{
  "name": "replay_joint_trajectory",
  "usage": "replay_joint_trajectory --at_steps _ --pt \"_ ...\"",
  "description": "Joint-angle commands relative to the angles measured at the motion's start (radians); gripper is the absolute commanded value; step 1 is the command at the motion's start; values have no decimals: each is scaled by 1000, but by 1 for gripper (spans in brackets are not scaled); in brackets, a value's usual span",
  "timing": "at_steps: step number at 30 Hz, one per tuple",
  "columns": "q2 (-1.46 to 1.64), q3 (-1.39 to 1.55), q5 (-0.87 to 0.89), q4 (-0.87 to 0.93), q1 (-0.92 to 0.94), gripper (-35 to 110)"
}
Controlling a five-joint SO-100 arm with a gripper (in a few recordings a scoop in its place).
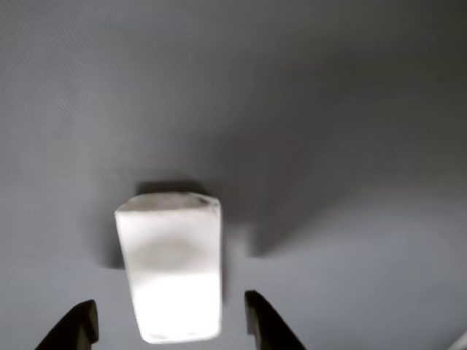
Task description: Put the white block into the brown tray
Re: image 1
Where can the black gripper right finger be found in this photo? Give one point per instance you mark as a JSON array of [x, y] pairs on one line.
[[268, 324]]

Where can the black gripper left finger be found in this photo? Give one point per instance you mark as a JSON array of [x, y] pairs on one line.
[[74, 328]]

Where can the white rectangular eraser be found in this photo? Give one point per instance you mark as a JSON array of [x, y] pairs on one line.
[[171, 262]]

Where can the dark grey textured mat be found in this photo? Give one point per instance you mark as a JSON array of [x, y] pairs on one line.
[[292, 109]]

